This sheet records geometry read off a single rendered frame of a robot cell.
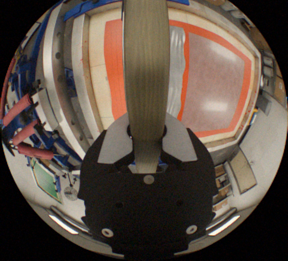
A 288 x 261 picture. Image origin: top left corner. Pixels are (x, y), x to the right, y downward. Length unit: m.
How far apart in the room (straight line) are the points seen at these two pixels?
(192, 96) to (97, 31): 0.33
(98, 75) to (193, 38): 0.28
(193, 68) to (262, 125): 3.64
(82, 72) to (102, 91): 0.08
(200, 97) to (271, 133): 3.55
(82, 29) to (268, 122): 3.89
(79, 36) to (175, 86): 0.29
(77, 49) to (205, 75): 0.36
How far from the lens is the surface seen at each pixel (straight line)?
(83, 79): 0.26
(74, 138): 0.33
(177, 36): 0.27
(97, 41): 0.29
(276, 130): 3.71
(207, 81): 0.31
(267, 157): 3.91
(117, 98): 0.27
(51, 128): 0.32
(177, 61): 0.25
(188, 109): 0.31
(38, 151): 0.69
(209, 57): 0.31
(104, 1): 0.30
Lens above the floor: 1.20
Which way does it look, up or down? 57 degrees down
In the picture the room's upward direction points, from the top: 180 degrees clockwise
